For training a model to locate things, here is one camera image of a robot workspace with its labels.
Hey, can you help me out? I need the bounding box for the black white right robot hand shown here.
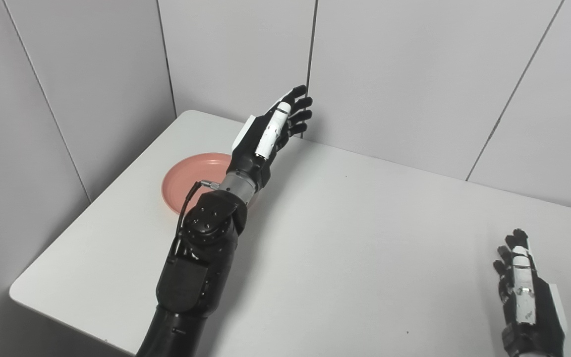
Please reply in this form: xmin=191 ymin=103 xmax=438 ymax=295
xmin=493 ymin=229 xmax=569 ymax=357

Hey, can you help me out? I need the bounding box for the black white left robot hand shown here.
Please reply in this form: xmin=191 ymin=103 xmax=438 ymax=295
xmin=226 ymin=85 xmax=313 ymax=191

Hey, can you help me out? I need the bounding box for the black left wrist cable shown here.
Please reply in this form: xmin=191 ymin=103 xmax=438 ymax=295
xmin=174 ymin=179 xmax=221 ymax=258

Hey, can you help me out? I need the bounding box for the pink round plate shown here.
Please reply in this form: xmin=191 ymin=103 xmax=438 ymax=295
xmin=161 ymin=153 xmax=261 ymax=216

